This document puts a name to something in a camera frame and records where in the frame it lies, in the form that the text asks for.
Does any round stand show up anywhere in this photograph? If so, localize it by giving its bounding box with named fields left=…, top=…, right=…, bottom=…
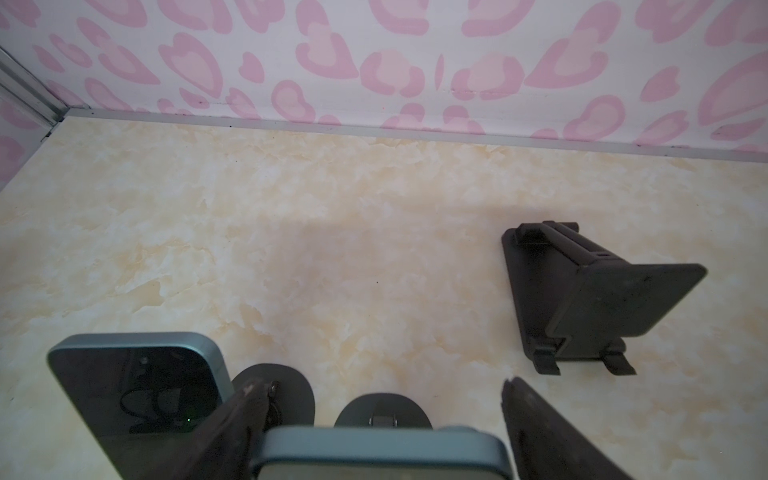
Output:
left=334, top=393, right=432, bottom=429
left=233, top=363, right=316, bottom=431

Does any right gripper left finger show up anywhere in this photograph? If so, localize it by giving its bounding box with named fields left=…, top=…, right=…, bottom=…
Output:
left=144, top=379, right=274, bottom=479

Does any black folding phone stand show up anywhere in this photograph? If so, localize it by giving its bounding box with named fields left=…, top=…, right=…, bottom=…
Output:
left=501, top=221, right=707, bottom=376

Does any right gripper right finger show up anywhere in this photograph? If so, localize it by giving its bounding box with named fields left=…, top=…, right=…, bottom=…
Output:
left=501, top=377, right=629, bottom=480

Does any black phone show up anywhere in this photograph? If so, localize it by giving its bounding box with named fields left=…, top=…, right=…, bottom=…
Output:
left=251, top=427, right=514, bottom=479
left=47, top=332, right=233, bottom=479

